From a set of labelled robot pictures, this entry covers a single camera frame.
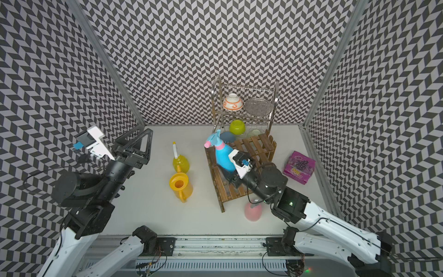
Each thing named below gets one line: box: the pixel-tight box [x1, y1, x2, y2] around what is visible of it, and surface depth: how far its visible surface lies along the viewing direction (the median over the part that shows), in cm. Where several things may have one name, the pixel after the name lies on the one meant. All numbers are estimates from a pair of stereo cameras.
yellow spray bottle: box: [172, 141, 190, 174], surface depth 91 cm
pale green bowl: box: [247, 129, 261, 138], surface depth 102 cm
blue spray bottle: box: [204, 129, 236, 174], surface depth 53 cm
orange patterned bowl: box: [222, 92, 243, 112], surface depth 89 cm
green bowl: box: [228, 119, 246, 136], surface depth 110 cm
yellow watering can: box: [169, 165, 194, 204], surface depth 82 cm
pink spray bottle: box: [244, 203, 262, 222], surface depth 79 cm
